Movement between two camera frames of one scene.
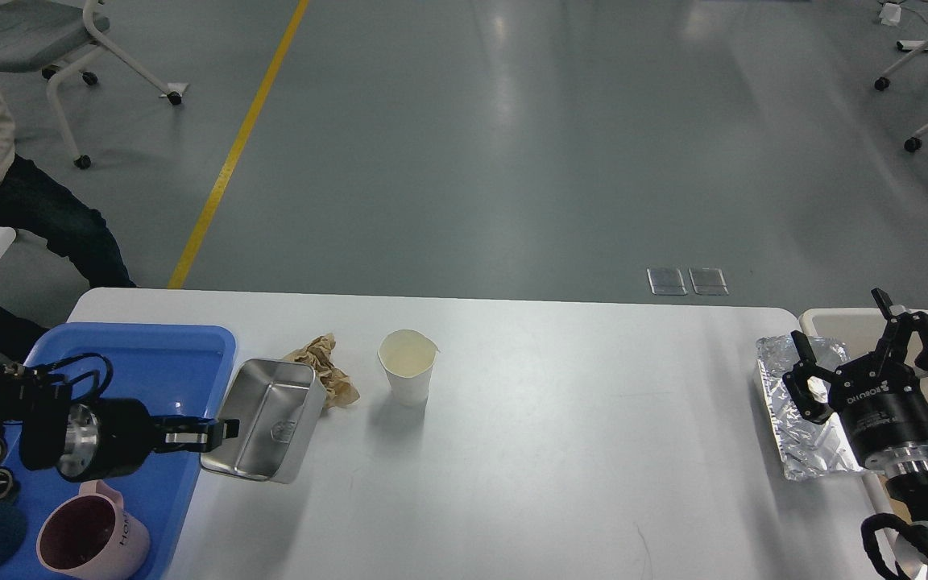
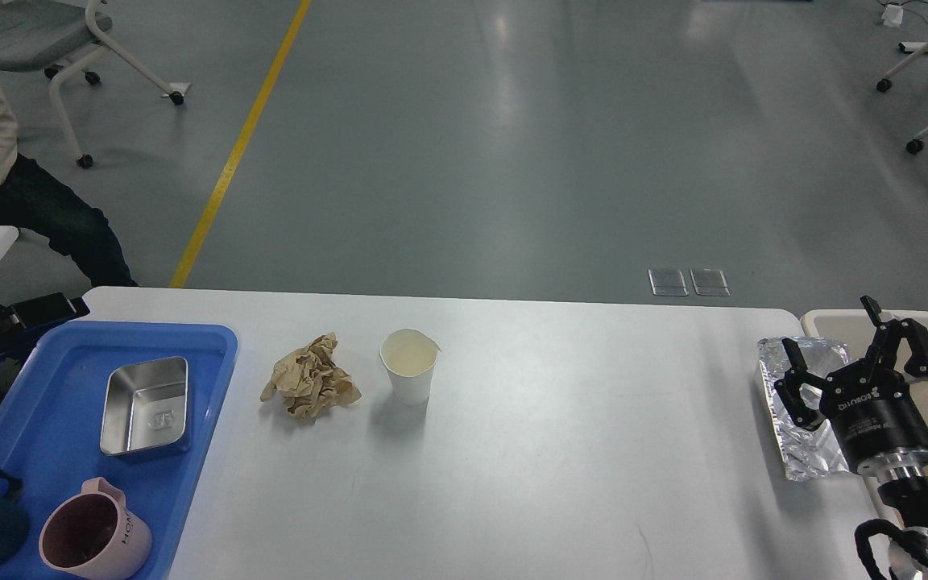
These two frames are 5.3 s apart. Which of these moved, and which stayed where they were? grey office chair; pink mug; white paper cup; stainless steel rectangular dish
Moved: stainless steel rectangular dish
Stayed: white paper cup; grey office chair; pink mug
